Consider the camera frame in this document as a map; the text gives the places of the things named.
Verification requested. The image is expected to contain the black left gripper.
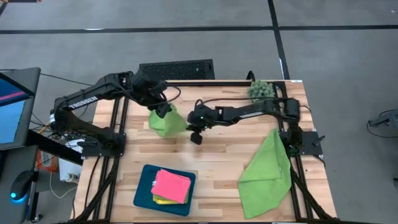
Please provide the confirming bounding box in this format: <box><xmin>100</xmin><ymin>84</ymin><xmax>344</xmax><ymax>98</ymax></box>
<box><xmin>132</xmin><ymin>68</ymin><xmax>168</xmax><ymax>106</ymax></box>

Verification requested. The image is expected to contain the pink microfiber towel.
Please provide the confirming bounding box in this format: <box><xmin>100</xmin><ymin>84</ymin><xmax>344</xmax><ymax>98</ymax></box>
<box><xmin>150</xmin><ymin>169</ymin><xmax>192</xmax><ymax>205</ymax></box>

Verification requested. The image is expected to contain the yellow microfiber towel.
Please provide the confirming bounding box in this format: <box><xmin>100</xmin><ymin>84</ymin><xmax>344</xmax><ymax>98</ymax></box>
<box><xmin>152</xmin><ymin>194</ymin><xmax>181</xmax><ymax>205</ymax></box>

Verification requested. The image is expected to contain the artificial potted plant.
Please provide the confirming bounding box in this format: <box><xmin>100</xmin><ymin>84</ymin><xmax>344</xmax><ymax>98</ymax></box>
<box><xmin>247</xmin><ymin>79</ymin><xmax>276</xmax><ymax>103</ymax></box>

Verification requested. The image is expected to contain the teal plastic tray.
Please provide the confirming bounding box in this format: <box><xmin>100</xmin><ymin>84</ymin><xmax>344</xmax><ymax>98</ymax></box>
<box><xmin>133</xmin><ymin>164</ymin><xmax>197</xmax><ymax>217</ymax></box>

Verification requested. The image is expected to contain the orange bag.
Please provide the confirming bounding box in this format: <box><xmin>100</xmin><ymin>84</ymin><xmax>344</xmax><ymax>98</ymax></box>
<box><xmin>35</xmin><ymin>149</ymin><xmax>60</xmax><ymax>174</ymax></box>

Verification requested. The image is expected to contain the computer monitor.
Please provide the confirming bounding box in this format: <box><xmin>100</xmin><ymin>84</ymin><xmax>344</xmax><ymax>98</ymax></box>
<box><xmin>0</xmin><ymin>67</ymin><xmax>42</xmax><ymax>151</ymax></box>

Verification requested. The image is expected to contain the dark grey desk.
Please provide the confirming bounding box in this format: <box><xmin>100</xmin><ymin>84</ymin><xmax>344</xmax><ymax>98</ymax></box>
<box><xmin>0</xmin><ymin>144</ymin><xmax>40</xmax><ymax>224</ymax></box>

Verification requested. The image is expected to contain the black computer mouse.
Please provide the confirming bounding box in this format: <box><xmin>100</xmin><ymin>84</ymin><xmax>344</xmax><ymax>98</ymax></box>
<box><xmin>8</xmin><ymin>170</ymin><xmax>32</xmax><ymax>205</ymax></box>

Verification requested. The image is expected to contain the black stand base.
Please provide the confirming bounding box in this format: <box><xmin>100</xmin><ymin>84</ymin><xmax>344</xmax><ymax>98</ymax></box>
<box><xmin>366</xmin><ymin>107</ymin><xmax>398</xmax><ymax>139</ymax></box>

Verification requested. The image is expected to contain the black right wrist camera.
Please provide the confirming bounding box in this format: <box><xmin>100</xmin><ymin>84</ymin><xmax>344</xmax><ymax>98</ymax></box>
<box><xmin>190</xmin><ymin>131</ymin><xmax>204</xmax><ymax>146</ymax></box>

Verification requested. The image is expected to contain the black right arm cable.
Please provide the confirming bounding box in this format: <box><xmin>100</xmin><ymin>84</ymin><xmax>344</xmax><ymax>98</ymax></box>
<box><xmin>194</xmin><ymin>97</ymin><xmax>280</xmax><ymax>109</ymax></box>

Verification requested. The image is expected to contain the black aluminium table frame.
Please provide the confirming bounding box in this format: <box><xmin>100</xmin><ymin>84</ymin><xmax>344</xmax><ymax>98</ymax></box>
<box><xmin>72</xmin><ymin>79</ymin><xmax>338</xmax><ymax>224</ymax></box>

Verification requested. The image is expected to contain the black floor cable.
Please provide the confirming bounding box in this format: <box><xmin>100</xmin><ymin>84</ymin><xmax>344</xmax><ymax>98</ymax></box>
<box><xmin>39</xmin><ymin>73</ymin><xmax>102</xmax><ymax>89</ymax></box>

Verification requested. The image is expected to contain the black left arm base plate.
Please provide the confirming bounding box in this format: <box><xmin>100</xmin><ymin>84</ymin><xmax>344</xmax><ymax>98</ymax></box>
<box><xmin>81</xmin><ymin>133</ymin><xmax>127</xmax><ymax>158</ymax></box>

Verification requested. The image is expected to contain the yellow cable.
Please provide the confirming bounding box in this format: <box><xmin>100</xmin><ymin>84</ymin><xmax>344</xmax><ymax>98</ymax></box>
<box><xmin>37</xmin><ymin>119</ymin><xmax>53</xmax><ymax>135</ymax></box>

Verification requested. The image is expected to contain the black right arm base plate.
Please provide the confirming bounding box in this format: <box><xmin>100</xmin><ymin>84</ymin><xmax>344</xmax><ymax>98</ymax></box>
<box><xmin>279</xmin><ymin>129</ymin><xmax>325</xmax><ymax>157</ymax></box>

